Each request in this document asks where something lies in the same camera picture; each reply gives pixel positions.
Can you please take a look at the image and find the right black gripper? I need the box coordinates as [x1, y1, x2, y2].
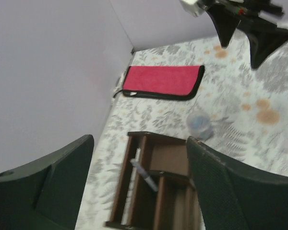
[201, 0, 288, 69]

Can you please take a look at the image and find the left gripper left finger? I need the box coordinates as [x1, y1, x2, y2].
[0, 135, 94, 230]

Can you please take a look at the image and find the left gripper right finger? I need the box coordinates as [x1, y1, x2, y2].
[186, 137, 288, 230]

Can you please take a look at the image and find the clear jar of paperclips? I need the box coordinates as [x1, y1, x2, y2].
[186, 112, 213, 140]

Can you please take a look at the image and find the blue capped white pen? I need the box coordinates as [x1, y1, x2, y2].
[130, 159, 158, 192]

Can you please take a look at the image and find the brown wooden desk organizer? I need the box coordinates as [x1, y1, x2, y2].
[105, 131, 200, 230]

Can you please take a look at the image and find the floral patterned table mat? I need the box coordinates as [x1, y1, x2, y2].
[76, 31, 288, 230]

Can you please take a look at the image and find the red cloth black trim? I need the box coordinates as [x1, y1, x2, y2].
[113, 65, 205, 101]

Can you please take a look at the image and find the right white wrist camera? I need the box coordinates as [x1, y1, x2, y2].
[180, 0, 205, 17]

